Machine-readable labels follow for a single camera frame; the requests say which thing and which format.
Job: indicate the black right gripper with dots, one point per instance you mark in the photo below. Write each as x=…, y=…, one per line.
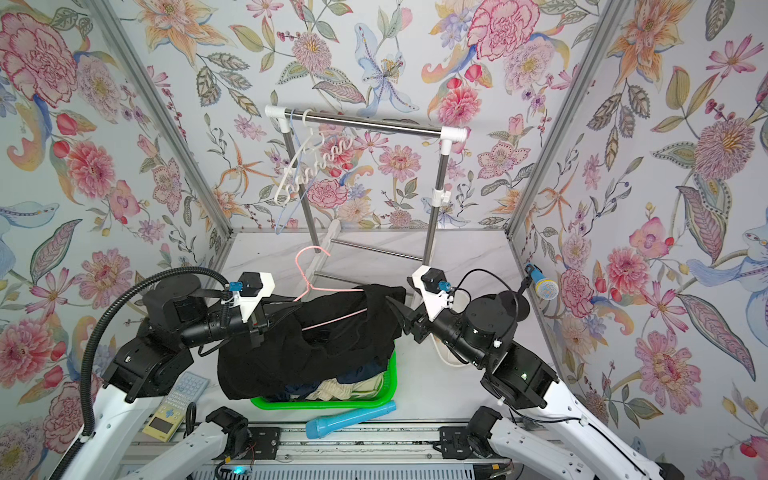
x=414, y=326

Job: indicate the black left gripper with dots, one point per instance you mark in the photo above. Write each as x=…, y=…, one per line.
x=266, y=315

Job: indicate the pink hanger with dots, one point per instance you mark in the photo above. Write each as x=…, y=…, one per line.
x=309, y=287

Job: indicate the black shorts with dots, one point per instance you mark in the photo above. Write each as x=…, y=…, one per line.
x=291, y=356

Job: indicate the navy blue shorts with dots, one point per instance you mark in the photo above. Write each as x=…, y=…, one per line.
x=293, y=393

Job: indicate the beige shorts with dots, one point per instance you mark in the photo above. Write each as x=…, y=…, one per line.
x=333, y=390

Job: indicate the white hanger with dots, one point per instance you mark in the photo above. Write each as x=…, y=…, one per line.
x=315, y=153

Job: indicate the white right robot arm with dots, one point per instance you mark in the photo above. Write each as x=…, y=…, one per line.
x=550, y=429

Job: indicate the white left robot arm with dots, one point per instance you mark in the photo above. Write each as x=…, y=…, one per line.
x=191, y=312

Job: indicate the white tray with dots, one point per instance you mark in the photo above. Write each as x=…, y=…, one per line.
x=447, y=356

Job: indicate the green plastic basket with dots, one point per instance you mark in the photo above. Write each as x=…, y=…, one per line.
x=385, y=395

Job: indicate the teal flashlight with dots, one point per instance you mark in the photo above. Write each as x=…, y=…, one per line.
x=322, y=427

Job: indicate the blue toy microphone on stand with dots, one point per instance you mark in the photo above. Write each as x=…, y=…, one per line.
x=534, y=288

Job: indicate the grey remote calculator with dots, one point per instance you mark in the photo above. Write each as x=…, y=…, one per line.
x=170, y=414

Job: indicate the steel clothes rack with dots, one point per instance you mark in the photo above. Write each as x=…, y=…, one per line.
x=447, y=137

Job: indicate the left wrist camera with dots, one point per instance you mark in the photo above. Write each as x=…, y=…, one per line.
x=249, y=290

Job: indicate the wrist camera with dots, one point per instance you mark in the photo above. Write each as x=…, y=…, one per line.
x=249, y=290
x=435, y=290

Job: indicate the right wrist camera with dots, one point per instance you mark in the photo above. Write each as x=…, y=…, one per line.
x=435, y=290

